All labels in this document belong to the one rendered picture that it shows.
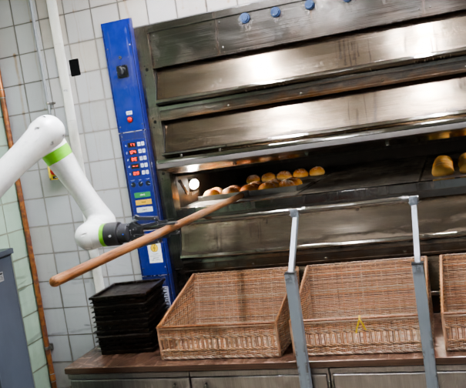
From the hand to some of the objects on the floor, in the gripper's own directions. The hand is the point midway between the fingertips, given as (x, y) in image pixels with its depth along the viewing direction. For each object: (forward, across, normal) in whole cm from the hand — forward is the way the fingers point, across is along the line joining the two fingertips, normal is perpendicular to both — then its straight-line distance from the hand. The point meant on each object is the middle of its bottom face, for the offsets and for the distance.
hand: (169, 228), depth 250 cm
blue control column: (-42, +120, -170) cm, 212 cm away
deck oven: (+55, +119, -170) cm, 215 cm away
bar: (+32, +120, -26) cm, 126 cm away
